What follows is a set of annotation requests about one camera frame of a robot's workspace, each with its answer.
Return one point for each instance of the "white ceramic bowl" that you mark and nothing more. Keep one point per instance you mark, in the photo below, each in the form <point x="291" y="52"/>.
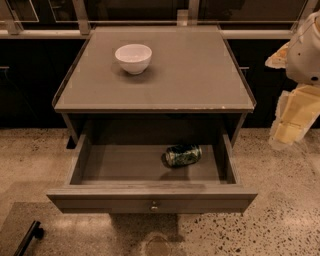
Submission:
<point x="134" y="58"/>

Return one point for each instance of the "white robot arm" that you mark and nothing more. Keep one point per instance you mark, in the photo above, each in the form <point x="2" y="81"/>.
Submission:
<point x="316" y="20"/>

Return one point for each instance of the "round metal drawer knob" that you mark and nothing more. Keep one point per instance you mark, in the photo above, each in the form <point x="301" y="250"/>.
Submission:
<point x="154" y="206"/>

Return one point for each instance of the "green soda can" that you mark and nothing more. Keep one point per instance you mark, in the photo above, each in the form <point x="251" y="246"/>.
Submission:
<point x="182" y="155"/>

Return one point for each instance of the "grey cabinet with counter top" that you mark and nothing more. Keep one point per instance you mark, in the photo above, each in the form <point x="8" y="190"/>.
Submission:
<point x="192" y="70"/>

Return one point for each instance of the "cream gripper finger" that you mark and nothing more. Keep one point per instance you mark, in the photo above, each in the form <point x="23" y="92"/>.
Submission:
<point x="295" y="113"/>
<point x="278" y="59"/>

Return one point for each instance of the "open grey middle drawer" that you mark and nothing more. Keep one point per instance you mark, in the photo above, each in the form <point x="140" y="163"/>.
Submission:
<point x="127" y="178"/>

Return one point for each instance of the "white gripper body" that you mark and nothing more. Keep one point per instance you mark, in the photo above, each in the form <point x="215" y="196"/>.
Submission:
<point x="306" y="56"/>

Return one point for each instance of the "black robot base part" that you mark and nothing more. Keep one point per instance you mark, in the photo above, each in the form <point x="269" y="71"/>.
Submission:
<point x="35" y="231"/>

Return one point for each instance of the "metal railing with glass panels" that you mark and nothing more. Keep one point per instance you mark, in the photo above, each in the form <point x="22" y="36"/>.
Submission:
<point x="236" y="19"/>

